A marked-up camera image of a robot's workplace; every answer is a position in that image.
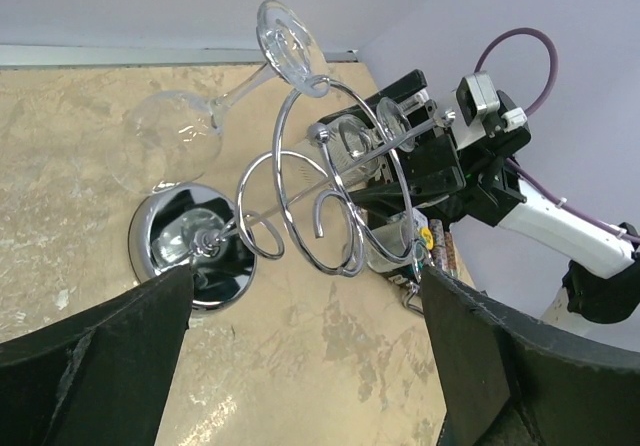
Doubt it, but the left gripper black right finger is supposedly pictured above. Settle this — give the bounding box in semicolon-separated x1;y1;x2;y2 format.
420;268;639;445

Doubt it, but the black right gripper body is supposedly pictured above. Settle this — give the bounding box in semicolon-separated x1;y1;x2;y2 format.
319;69;531;227

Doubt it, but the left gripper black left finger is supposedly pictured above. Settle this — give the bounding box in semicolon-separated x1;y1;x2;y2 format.
1;266;194;445

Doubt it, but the ribbed clear glass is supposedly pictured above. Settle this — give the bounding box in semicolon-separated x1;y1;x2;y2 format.
365;211;428;273

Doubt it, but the tall clear flute glass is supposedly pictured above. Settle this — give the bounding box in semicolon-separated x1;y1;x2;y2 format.
289;97;416;187

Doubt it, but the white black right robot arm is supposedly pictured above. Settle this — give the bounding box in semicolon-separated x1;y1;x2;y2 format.
366;70;639;324

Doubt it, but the chrome wine glass rack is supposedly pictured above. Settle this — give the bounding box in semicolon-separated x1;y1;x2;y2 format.
128;76;456;310

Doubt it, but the yellow dealer button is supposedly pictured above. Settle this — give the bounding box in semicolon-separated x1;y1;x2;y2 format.
420;227;434;250

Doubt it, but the black poker chip case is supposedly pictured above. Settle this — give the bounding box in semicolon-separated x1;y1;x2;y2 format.
382;208;458;316

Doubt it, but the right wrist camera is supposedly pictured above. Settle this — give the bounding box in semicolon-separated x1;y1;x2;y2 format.
450;71;531;151

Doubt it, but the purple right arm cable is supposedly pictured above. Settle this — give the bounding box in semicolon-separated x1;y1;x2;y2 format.
472;27;640;247

